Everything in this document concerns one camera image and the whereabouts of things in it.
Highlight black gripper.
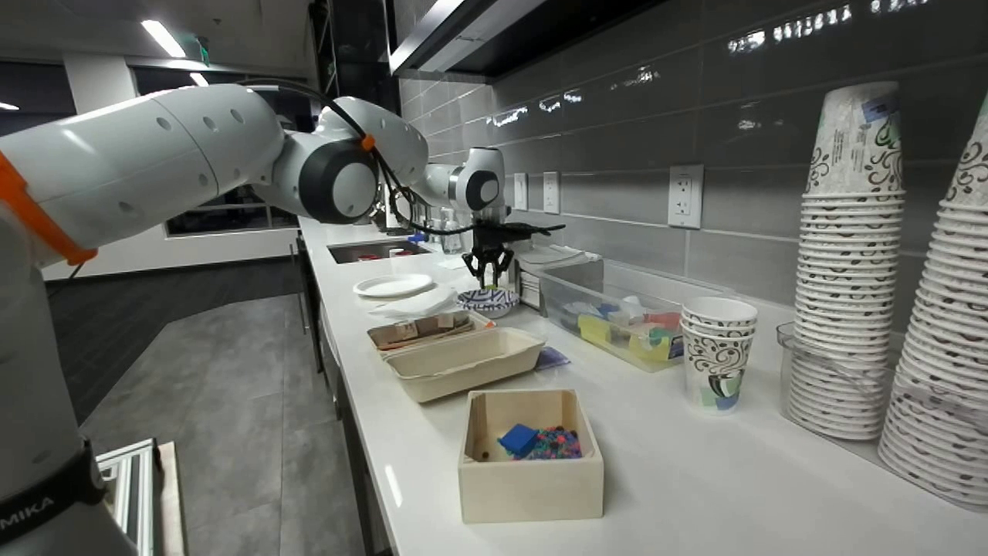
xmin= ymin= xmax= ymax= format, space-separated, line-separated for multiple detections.
xmin=457 ymin=217 xmax=569 ymax=294

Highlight blue patterned paper bowl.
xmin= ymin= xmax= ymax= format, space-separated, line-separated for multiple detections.
xmin=457 ymin=283 xmax=521 ymax=322

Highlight white flat lid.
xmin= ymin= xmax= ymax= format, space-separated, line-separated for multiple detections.
xmin=515 ymin=243 xmax=588 ymax=272

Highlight beige clamshell takeout container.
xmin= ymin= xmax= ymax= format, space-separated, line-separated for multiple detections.
xmin=364 ymin=310 xmax=548 ymax=407

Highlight white plastic plate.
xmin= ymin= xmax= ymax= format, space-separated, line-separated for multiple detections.
xmin=351 ymin=272 xmax=437 ymax=304

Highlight countertop sink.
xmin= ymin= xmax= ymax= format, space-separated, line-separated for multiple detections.
xmin=324 ymin=237 xmax=429 ymax=265

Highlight yellow sticky notes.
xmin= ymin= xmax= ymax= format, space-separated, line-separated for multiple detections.
xmin=575 ymin=311 xmax=621 ymax=348

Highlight clear plastic storage bin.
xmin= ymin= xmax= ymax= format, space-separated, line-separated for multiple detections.
xmin=535 ymin=257 xmax=688 ymax=372

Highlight blue block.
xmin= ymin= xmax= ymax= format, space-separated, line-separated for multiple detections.
xmin=498 ymin=419 xmax=542 ymax=461

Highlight pile of colourful small pieces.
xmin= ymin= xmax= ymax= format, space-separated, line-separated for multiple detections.
xmin=535 ymin=422 xmax=587 ymax=463

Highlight short patterned paper cup stack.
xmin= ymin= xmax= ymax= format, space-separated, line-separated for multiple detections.
xmin=677 ymin=296 xmax=762 ymax=414

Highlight tall patterned paper cup stack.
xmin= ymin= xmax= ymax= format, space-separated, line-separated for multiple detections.
xmin=782 ymin=76 xmax=908 ymax=446
xmin=874 ymin=90 xmax=988 ymax=513

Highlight long ceiling light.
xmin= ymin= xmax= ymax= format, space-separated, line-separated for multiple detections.
xmin=138 ymin=14 xmax=189 ymax=61

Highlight metal frame stand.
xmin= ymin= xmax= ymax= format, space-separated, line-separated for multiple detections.
xmin=90 ymin=435 xmax=189 ymax=556

